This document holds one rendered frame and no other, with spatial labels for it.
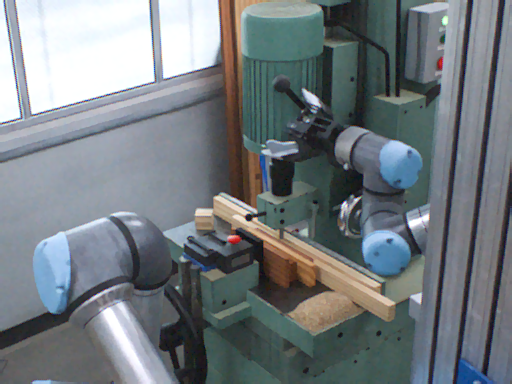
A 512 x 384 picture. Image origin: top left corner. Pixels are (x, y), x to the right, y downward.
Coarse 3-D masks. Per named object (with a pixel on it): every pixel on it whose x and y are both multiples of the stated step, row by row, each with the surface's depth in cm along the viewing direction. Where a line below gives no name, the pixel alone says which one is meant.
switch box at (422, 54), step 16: (416, 16) 177; (432, 16) 174; (416, 32) 178; (432, 32) 176; (416, 48) 179; (432, 48) 178; (416, 64) 181; (432, 64) 180; (416, 80) 182; (432, 80) 182
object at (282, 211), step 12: (300, 180) 198; (300, 192) 192; (312, 192) 192; (264, 204) 190; (276, 204) 187; (288, 204) 189; (300, 204) 191; (264, 216) 191; (276, 216) 188; (288, 216) 190; (300, 216) 192; (276, 228) 189
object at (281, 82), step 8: (280, 80) 159; (288, 80) 159; (280, 88) 159; (288, 88) 160; (296, 96) 163; (296, 104) 164; (304, 104) 165; (352, 176) 185; (360, 176) 183; (360, 184) 184
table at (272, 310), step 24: (216, 216) 220; (168, 240) 210; (264, 288) 186; (288, 288) 185; (312, 288) 185; (240, 312) 184; (264, 312) 182; (288, 312) 176; (360, 312) 175; (288, 336) 176; (312, 336) 169; (336, 336) 173
